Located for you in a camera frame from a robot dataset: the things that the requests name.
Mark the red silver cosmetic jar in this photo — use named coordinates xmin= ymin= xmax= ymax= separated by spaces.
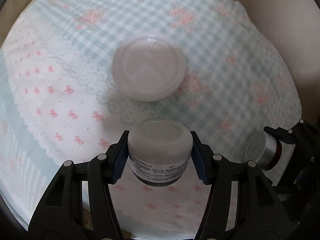
xmin=244 ymin=131 xmax=283 ymax=171

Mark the black jar white label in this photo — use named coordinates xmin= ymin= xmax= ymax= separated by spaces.
xmin=127 ymin=119 xmax=193 ymax=187

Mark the green jar white lid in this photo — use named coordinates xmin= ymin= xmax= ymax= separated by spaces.
xmin=112 ymin=32 xmax=187 ymax=102

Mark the light blue checkered bedspread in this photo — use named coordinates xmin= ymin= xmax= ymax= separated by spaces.
xmin=1 ymin=0 xmax=301 ymax=239

